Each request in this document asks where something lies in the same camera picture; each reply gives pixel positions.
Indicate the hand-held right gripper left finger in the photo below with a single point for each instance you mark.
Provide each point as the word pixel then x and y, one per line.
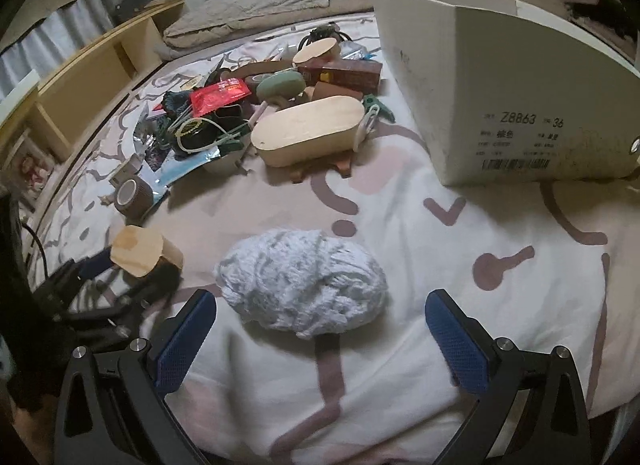
pixel 185 340

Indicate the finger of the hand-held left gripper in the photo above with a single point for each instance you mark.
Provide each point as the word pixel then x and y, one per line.
pixel 150 287
pixel 95 263

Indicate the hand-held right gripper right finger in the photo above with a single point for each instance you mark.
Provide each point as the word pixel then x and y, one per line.
pixel 457 340

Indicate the light wooden block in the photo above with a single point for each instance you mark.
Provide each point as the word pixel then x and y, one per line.
pixel 145 251

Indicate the pale blue foil packet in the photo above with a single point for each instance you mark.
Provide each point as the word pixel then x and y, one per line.
pixel 190 170

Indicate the oval wooden box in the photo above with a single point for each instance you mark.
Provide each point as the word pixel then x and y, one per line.
pixel 305 130

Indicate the white cardboard box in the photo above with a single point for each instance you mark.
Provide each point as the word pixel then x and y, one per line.
pixel 500 85

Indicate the brown tape roll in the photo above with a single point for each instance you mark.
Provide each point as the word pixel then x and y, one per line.
pixel 134 195

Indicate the pink patterned item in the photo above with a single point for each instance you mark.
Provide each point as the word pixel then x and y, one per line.
pixel 32 172

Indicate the white patterned printed blanket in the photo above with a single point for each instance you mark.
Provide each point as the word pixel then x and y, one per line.
pixel 400 245

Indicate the black round badge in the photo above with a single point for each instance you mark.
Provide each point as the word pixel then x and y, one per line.
pixel 192 131

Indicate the wooden shelf unit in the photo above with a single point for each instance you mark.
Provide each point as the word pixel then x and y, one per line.
pixel 90 75

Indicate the large red foil packet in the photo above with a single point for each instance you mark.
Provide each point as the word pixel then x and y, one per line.
pixel 220 95

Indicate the brown wooden stand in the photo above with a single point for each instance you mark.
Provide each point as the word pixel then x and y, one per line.
pixel 345 167

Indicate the grey-green oval case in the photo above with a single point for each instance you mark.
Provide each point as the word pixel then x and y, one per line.
pixel 280 86

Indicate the grey curtain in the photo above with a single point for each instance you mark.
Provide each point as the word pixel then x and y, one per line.
pixel 65 25

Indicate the dark bag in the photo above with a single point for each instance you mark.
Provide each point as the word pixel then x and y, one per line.
pixel 137 4

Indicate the round wooden box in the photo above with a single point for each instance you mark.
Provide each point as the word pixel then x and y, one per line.
pixel 315 51

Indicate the beige quilted pillow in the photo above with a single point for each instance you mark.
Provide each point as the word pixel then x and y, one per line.
pixel 250 0

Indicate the black hair claw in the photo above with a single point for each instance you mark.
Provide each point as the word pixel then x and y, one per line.
pixel 327 32

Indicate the beige blanket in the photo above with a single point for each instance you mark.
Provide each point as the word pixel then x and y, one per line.
pixel 345 2

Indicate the dark clothes pile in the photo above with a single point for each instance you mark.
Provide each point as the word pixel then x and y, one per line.
pixel 600 15

